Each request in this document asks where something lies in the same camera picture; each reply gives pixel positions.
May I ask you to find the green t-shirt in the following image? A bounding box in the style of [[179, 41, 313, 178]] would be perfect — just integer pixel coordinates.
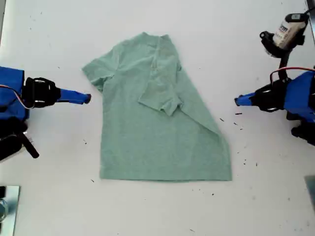
[[81, 31, 233, 182]]

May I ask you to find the red white arm wire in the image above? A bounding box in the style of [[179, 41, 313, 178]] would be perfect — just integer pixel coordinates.
[[0, 85, 35, 110], [269, 67, 315, 85]]

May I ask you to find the black camera stalk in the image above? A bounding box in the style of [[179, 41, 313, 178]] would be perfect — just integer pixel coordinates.
[[259, 29, 306, 84], [21, 132, 40, 159]]

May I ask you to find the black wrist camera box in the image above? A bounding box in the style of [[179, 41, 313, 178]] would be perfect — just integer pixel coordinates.
[[0, 135, 25, 163]]

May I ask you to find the white black camera box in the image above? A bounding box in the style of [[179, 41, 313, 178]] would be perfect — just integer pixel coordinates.
[[274, 13, 310, 47]]

